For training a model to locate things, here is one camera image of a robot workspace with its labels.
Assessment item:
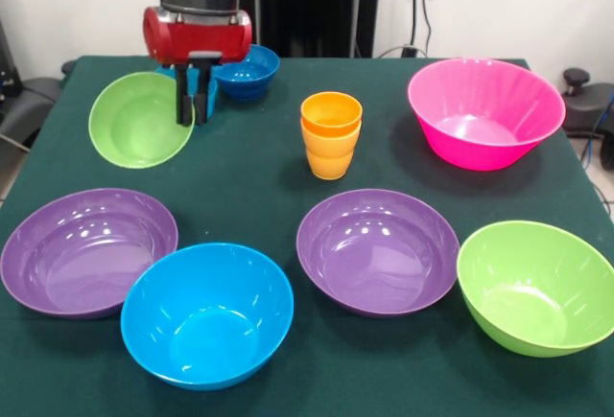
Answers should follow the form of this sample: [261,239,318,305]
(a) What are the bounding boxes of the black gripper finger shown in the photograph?
[195,57,216,124]
[175,64,197,127]

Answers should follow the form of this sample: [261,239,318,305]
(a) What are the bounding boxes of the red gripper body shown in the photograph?
[143,5,253,68]

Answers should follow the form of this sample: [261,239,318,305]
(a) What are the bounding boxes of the small green bowl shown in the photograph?
[88,72,197,170]

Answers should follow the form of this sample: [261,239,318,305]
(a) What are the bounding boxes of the orange cup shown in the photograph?
[301,91,364,138]

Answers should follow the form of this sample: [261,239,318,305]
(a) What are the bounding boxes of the purple bowl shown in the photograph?
[0,188,179,320]
[296,188,461,318]

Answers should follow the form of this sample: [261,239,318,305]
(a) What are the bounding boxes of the small light blue bowl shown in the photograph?
[156,64,220,119]

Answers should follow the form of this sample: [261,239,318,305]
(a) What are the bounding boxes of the small dark blue bowl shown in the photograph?
[212,44,281,102]

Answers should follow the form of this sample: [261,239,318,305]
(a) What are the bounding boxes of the yellow cup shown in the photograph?
[302,120,363,181]

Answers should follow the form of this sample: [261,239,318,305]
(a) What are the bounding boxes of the black chair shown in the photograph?
[0,19,78,150]

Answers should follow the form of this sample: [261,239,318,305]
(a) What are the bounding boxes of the large blue bowl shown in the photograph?
[120,242,295,391]

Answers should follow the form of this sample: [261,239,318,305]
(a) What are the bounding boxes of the large pink bowl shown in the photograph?
[408,58,567,173]

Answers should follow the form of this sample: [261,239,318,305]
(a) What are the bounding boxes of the dark green table cloth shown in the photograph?
[0,56,614,417]

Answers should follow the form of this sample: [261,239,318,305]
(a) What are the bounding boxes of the black knobbed equipment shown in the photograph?
[561,67,614,174]

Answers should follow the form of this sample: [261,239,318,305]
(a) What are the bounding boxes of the large green bowl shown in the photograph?
[457,220,614,359]

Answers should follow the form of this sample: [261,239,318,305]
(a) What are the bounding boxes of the black cables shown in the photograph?
[376,0,433,59]

